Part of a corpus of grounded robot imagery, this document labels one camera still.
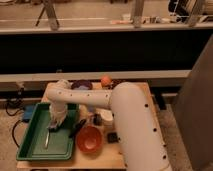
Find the dark purple bowl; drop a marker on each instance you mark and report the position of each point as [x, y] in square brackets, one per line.
[79, 83]

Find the orange bowl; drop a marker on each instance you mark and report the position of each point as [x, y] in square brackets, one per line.
[89, 139]

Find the white cup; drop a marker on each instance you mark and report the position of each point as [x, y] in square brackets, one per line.
[107, 117]

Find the blue cloth in bowl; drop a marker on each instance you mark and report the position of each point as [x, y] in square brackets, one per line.
[81, 88]

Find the green plastic tray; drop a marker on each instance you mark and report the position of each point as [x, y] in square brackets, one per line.
[60, 146]

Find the small dark can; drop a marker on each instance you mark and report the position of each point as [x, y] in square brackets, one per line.
[97, 119]

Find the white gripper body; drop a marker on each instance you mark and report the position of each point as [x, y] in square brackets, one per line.
[58, 113]

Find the blue power box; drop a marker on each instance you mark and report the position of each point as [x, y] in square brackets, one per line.
[28, 113]

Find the orange fruit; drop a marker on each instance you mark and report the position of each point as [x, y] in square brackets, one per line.
[106, 81]

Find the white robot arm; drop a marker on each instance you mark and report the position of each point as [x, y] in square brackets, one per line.
[139, 136]

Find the black rectangular block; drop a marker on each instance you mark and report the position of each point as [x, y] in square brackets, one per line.
[112, 137]

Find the black handled utensil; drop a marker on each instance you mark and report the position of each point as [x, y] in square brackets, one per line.
[77, 128]

